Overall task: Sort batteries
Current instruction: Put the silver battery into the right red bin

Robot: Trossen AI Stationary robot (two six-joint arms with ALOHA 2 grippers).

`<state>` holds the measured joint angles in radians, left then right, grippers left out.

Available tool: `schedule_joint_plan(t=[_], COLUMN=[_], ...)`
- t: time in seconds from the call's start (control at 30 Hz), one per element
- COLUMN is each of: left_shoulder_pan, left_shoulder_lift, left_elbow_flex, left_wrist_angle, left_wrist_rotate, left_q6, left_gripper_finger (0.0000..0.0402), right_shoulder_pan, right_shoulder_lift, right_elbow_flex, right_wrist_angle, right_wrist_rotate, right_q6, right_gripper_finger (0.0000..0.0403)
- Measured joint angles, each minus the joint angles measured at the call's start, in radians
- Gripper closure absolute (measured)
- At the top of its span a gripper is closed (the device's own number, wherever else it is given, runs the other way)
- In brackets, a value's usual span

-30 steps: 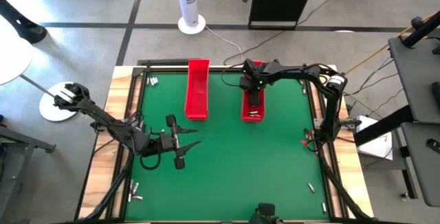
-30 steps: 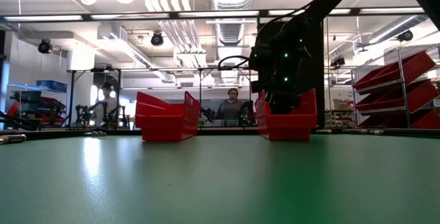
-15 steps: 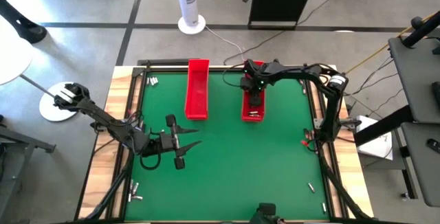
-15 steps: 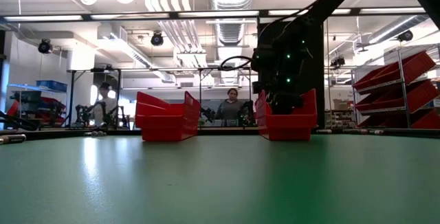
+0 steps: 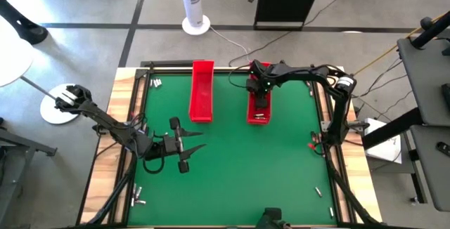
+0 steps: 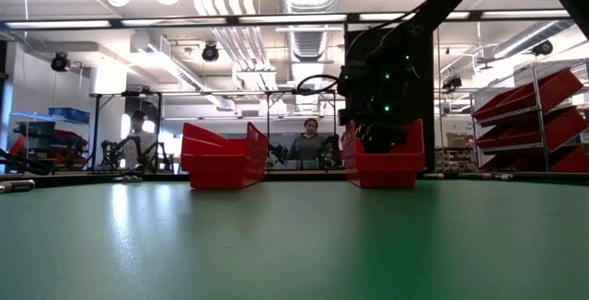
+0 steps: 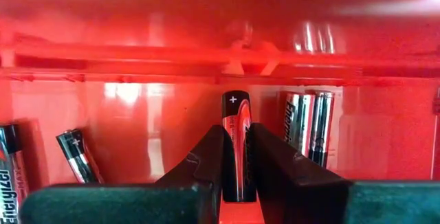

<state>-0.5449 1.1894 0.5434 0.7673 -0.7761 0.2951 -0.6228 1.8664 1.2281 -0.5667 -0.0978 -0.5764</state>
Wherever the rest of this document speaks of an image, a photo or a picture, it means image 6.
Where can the black frame workstation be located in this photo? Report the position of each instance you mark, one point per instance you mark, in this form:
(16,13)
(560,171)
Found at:
(268,120)
(158,107)

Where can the green table mat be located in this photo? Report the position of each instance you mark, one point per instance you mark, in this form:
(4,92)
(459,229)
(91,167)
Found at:
(294,245)

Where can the cardboard box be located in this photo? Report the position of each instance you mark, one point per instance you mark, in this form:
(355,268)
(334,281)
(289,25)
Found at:
(455,140)

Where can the person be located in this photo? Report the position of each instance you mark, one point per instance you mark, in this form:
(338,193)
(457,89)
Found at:
(138,143)
(308,148)

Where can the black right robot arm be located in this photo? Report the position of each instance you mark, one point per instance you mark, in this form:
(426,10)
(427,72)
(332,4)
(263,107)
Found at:
(437,1)

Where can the black aluminium table frame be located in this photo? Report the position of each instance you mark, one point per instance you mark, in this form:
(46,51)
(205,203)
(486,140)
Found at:
(303,176)

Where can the black background robot arm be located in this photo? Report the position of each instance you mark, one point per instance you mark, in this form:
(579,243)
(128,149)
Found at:
(278,153)
(112,150)
(329,150)

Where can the tall black cabinet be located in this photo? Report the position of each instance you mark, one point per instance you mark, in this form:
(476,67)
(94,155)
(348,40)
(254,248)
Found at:
(425,107)

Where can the blue storage bin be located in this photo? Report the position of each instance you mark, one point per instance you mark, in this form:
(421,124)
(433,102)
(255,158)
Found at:
(69,115)

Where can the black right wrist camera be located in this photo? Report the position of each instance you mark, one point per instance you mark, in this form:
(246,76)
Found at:
(352,84)

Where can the silver round ventilation duct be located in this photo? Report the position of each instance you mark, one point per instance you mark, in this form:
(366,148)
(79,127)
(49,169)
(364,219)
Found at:
(308,42)
(529,38)

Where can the red and black cart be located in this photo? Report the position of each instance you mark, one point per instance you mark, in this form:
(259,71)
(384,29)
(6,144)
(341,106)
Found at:
(69,141)

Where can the black slanted bar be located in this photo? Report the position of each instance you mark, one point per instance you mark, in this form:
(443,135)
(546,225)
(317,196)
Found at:
(27,164)

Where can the ceiling light strip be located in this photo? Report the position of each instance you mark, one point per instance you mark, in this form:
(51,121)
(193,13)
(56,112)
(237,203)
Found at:
(524,14)
(382,16)
(294,18)
(55,24)

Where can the white rectangular ceiling duct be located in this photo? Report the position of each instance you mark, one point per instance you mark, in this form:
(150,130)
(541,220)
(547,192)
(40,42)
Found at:
(175,67)

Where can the red shelf bin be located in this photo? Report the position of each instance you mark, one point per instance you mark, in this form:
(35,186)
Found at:
(561,127)
(575,162)
(552,88)

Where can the black ceiling camera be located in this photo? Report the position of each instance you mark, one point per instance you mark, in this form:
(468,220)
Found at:
(543,48)
(453,83)
(60,62)
(210,52)

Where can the red plastic bin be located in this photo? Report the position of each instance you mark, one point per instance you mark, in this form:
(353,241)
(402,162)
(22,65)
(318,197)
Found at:
(391,171)
(221,171)

